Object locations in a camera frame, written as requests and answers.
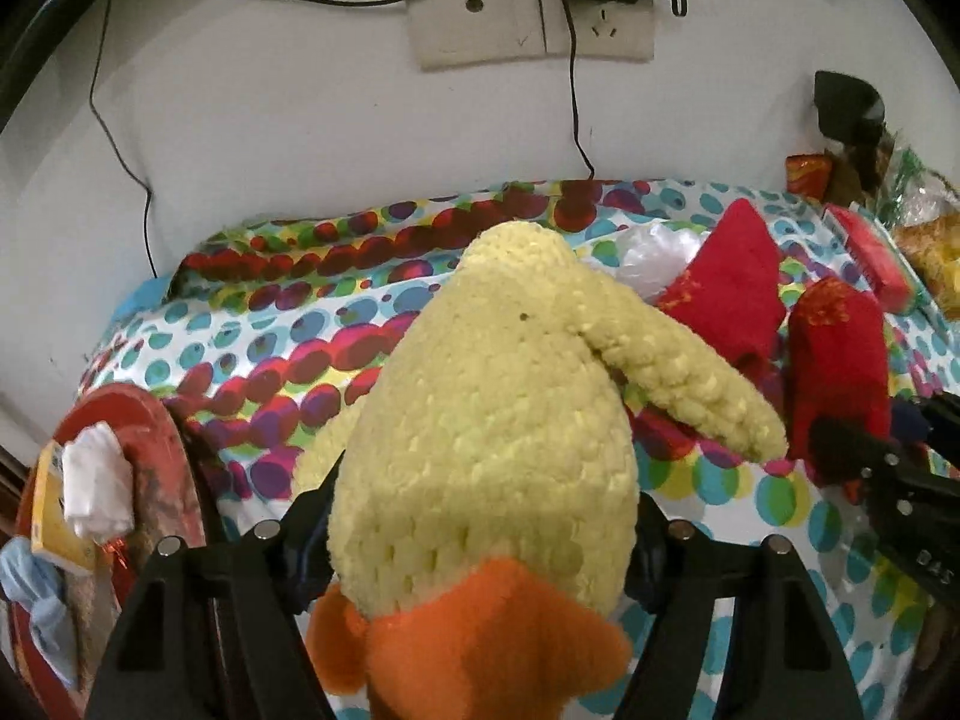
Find red round tray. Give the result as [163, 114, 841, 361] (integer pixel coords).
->
[15, 382, 218, 720]

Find red embroidered sock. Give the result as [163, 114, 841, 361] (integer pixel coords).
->
[787, 277, 893, 503]

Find polka-dot tablecloth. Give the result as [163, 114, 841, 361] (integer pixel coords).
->
[75, 176, 960, 720]

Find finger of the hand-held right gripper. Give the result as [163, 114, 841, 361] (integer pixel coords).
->
[810, 418, 960, 608]
[919, 390, 960, 451]

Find dark blue cloth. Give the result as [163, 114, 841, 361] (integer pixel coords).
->
[891, 401, 932, 442]

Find white plastic bag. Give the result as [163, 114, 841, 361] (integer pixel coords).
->
[615, 223, 707, 295]

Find yellow snack bag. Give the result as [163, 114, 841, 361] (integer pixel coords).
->
[895, 211, 960, 299]

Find yellow box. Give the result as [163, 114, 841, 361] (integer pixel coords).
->
[30, 441, 100, 569]

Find white folded cloth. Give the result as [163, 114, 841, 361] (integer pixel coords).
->
[60, 424, 136, 541]

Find plain red cloth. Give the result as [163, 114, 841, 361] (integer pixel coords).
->
[656, 199, 788, 383]

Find red foil packet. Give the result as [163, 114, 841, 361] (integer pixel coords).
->
[785, 154, 835, 201]

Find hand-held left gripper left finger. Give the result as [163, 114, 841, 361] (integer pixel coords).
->
[84, 491, 338, 720]

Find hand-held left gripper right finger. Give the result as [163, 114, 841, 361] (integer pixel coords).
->
[622, 499, 856, 720]

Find white wall socket panel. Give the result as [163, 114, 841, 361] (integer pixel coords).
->
[397, 0, 655, 74]

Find green printed clear bag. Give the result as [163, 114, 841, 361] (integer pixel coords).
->
[876, 148, 960, 227]

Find black object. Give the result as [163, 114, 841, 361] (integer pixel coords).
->
[814, 70, 887, 166]

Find yellow plush duck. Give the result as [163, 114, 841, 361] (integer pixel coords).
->
[296, 221, 788, 720]

